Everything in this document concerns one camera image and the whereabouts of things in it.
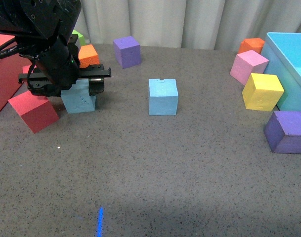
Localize pink foam block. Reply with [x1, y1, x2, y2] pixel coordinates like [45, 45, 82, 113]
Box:
[230, 50, 269, 85]

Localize purple foam block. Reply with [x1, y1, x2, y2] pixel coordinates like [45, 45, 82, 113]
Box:
[264, 111, 301, 154]
[113, 36, 141, 69]

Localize light blue foam block dented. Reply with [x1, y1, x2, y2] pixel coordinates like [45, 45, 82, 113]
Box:
[61, 79, 96, 114]

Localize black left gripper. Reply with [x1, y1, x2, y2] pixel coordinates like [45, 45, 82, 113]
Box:
[18, 34, 112, 97]

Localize light blue foam block plain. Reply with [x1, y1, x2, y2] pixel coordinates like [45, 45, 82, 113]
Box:
[148, 79, 178, 116]

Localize orange foam block near green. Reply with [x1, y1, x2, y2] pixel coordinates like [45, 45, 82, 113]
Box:
[79, 44, 100, 68]

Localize purple foam block in front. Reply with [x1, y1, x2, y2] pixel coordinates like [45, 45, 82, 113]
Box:
[264, 111, 301, 154]

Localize yellow foam block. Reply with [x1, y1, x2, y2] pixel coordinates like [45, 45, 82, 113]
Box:
[242, 73, 284, 111]

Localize red plastic bin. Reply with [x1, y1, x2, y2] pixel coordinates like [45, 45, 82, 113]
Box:
[0, 29, 26, 121]

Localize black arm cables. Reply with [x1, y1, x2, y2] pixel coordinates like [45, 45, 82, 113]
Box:
[0, 37, 25, 62]

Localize grey curtain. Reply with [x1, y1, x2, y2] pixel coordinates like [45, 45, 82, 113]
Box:
[75, 0, 301, 51]

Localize bright red foam block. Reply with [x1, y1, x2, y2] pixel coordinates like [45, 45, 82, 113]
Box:
[8, 91, 59, 133]

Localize purple foam block at back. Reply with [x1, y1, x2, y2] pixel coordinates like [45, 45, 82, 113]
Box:
[113, 36, 141, 69]

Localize blue plastic bin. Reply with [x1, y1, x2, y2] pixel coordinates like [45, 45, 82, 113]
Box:
[261, 32, 301, 111]

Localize orange foam block near bin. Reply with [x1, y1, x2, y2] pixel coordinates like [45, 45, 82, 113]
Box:
[238, 38, 265, 54]

